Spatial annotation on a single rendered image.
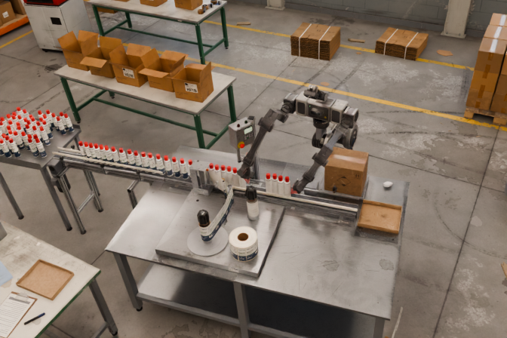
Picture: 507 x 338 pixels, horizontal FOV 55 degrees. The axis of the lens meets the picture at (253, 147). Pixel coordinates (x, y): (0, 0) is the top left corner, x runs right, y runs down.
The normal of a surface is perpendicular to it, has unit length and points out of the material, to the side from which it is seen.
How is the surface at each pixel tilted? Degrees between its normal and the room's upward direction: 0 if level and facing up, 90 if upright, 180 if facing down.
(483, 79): 90
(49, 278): 0
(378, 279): 0
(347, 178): 90
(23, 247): 0
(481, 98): 87
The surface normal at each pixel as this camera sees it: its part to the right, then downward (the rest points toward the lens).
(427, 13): -0.50, 0.56
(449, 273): -0.07, -0.79
